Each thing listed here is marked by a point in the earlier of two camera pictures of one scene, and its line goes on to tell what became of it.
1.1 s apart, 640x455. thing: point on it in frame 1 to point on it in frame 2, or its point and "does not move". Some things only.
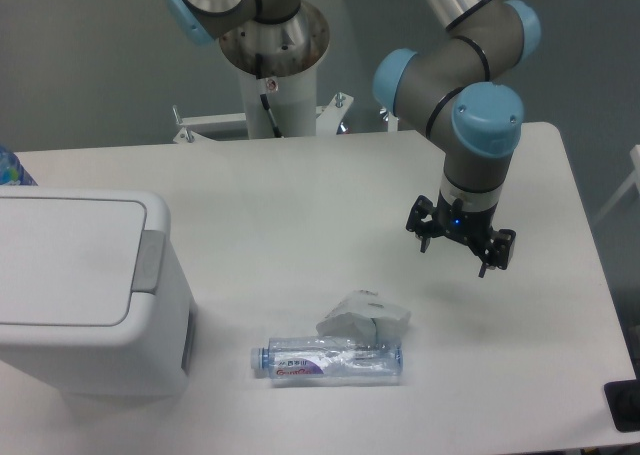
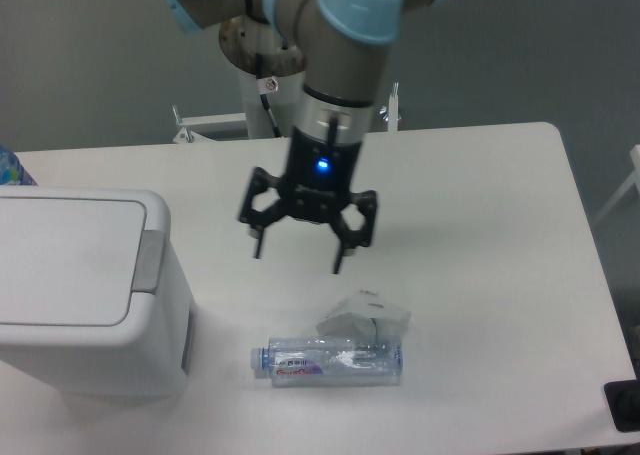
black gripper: (457, 220) to (318, 178)
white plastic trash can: (150, 353) does not move
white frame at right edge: (635, 160) does not move
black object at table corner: (624, 400) does not move
